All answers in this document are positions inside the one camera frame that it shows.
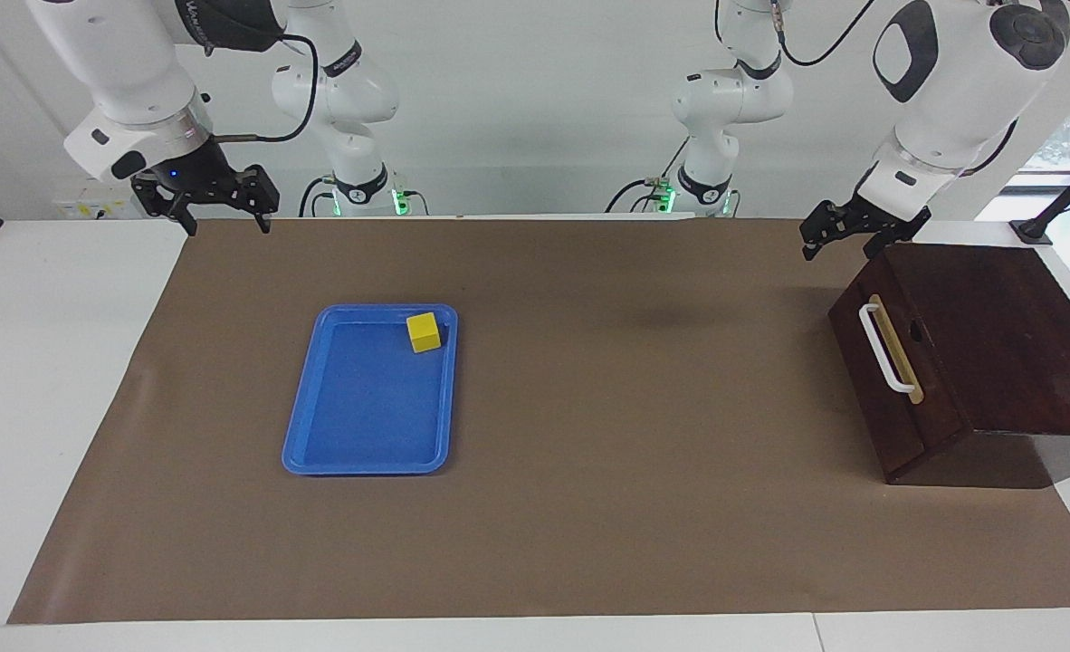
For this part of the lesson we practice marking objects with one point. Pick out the yellow cube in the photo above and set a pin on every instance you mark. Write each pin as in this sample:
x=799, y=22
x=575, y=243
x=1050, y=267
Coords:
x=425, y=333

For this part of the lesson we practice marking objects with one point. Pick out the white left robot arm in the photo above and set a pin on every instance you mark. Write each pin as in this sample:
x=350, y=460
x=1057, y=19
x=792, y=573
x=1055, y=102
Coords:
x=960, y=91

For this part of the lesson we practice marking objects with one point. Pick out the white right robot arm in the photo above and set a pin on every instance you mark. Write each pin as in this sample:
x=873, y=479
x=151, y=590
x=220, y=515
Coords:
x=128, y=72

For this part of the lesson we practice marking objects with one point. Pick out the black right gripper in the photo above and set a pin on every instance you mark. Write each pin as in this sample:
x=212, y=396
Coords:
x=205, y=181

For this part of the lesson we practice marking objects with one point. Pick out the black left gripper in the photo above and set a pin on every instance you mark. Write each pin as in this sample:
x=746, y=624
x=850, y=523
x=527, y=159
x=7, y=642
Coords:
x=897, y=226

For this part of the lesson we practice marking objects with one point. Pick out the black camera stand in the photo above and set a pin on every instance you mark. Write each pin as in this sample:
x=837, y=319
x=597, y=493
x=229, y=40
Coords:
x=1033, y=231

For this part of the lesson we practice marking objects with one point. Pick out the white wall outlet box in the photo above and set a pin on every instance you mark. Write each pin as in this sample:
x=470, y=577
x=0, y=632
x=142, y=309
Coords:
x=91, y=204

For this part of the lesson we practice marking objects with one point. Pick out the brown paper table mat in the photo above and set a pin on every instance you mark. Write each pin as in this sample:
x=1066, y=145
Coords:
x=644, y=453

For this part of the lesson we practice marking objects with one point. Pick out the blue plastic tray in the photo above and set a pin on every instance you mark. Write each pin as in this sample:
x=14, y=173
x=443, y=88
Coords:
x=363, y=407

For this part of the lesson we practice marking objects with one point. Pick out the dark wooden drawer cabinet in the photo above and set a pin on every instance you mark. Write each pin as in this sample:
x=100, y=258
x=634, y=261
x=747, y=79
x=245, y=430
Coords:
x=1024, y=362

